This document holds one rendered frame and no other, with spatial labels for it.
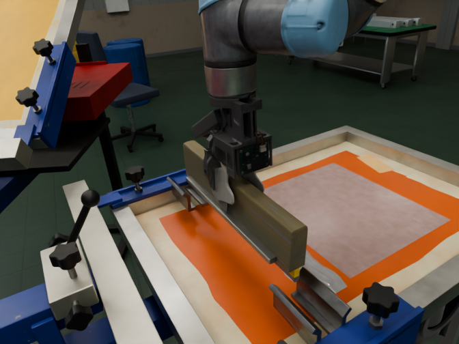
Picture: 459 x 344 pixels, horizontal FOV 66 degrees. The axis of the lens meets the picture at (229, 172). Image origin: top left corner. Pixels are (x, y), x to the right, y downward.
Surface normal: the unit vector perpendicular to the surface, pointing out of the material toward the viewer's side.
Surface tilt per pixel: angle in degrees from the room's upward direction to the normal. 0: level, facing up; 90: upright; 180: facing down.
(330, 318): 90
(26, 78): 32
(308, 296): 90
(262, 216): 89
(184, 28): 90
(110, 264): 0
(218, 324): 0
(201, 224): 0
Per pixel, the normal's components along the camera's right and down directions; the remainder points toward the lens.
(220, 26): -0.61, 0.47
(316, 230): -0.07, -0.88
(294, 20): -0.59, 0.26
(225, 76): -0.23, 0.47
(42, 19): -0.05, -0.50
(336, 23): 0.78, 0.25
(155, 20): 0.43, 0.40
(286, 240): -0.86, 0.27
